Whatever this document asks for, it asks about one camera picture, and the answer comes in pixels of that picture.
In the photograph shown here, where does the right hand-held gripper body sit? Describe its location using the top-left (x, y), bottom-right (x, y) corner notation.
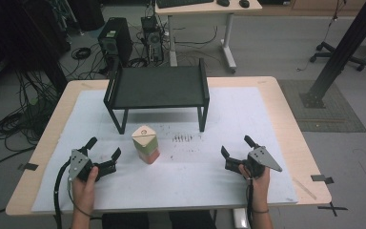
top-left (224, 145), bottom-right (284, 179)

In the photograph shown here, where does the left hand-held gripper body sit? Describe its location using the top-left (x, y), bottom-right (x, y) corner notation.
top-left (68, 147), bottom-right (118, 183)

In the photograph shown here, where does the black metal shelf rack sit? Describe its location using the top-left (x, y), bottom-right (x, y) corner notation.
top-left (103, 57), bottom-right (211, 135)

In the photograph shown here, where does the person's left hand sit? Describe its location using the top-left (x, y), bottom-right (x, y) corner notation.
top-left (71, 165), bottom-right (100, 218)

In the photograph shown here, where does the person's right hand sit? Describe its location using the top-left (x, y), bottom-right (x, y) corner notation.
top-left (238, 163), bottom-right (272, 214)

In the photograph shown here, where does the black tape piece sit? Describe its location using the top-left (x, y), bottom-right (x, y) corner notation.
top-left (310, 174), bottom-right (336, 185)
top-left (16, 162), bottom-right (40, 172)

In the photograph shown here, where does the white table mat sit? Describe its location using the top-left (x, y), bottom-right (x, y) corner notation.
top-left (30, 87), bottom-right (299, 214)

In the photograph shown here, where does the white table leg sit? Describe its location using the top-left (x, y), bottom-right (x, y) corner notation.
top-left (233, 207), bottom-right (249, 229)

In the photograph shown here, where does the grey floor mat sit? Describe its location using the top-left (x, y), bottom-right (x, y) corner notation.
top-left (277, 78), bottom-right (366, 134)

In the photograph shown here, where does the black computer tower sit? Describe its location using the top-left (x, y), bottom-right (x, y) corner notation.
top-left (97, 16), bottom-right (134, 67)

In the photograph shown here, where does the open computer case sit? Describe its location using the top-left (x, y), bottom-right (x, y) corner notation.
top-left (140, 15), bottom-right (165, 64)

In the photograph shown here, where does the black chair base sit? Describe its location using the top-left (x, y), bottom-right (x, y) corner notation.
top-left (309, 40), bottom-right (366, 73)

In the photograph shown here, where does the white desk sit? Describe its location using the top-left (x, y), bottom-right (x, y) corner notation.
top-left (154, 0), bottom-right (264, 74)

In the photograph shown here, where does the black keyboard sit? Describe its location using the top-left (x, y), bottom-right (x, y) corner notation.
top-left (155, 0), bottom-right (215, 10)

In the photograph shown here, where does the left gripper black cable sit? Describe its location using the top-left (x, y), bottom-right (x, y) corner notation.
top-left (52, 157), bottom-right (74, 229)

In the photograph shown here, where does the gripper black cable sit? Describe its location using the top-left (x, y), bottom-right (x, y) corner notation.
top-left (246, 177), bottom-right (255, 229)
top-left (52, 157), bottom-right (74, 229)

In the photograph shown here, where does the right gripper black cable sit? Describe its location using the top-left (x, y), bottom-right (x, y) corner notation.
top-left (246, 177), bottom-right (255, 229)

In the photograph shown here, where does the bundle of black floor cables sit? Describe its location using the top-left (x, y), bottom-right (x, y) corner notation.
top-left (0, 68), bottom-right (65, 153)

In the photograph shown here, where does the coiled black cable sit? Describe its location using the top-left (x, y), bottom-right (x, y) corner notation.
top-left (71, 46), bottom-right (92, 61)

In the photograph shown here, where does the black metal post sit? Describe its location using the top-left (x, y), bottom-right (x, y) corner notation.
top-left (299, 0), bottom-right (366, 110)

